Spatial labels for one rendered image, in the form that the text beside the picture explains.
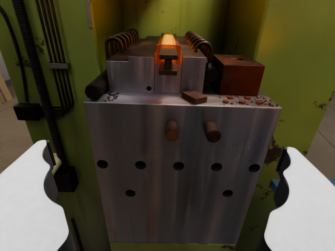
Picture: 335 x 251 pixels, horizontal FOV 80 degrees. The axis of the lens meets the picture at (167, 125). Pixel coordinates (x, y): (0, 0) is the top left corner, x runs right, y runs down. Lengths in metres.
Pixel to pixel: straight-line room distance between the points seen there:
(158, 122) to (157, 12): 0.57
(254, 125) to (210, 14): 0.57
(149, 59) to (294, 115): 0.48
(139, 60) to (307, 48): 0.44
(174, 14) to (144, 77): 0.50
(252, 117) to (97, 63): 0.41
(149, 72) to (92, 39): 0.21
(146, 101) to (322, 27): 0.48
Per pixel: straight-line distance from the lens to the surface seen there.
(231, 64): 0.44
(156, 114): 0.39
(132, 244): 0.71
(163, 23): 0.89
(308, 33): 0.66
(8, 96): 3.38
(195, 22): 0.90
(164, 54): 0.32
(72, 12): 0.60
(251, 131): 0.44
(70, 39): 0.61
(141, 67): 0.43
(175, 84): 0.43
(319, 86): 0.72
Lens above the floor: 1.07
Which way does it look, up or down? 29 degrees down
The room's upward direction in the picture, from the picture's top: 2 degrees clockwise
